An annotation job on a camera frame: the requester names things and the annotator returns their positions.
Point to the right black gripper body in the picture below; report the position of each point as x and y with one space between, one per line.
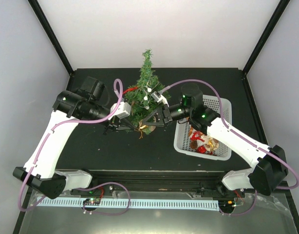
167 117

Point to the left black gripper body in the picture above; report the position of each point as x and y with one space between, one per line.
112 124

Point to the gold bell ornament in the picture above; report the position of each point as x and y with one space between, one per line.
140 129

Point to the small green christmas tree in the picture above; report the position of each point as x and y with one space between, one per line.
140 100

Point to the white plastic basket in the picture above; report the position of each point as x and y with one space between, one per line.
182 140

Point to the red ribbon bow ornament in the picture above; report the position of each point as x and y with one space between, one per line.
130 90

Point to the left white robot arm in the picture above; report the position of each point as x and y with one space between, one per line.
69 110

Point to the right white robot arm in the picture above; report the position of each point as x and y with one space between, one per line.
267 164

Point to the pile of christmas ornaments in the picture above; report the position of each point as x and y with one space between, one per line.
202 143

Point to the left circuit board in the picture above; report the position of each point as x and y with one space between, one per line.
91 202

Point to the circuit board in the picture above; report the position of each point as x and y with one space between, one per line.
227 203
91 202

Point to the right circuit board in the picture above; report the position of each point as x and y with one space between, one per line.
227 203

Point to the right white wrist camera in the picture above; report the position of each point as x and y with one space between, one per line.
159 99

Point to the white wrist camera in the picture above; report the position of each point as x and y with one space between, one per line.
159 99
123 111

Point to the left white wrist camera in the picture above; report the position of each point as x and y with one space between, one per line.
123 111

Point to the black aluminium rail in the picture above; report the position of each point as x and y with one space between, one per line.
200 182

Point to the white slotted cable duct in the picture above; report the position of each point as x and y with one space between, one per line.
170 204

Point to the left black frame post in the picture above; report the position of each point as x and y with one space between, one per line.
50 34

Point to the black frame post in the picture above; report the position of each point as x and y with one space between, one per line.
50 34
277 14

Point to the right black frame post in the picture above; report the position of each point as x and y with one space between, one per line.
277 14

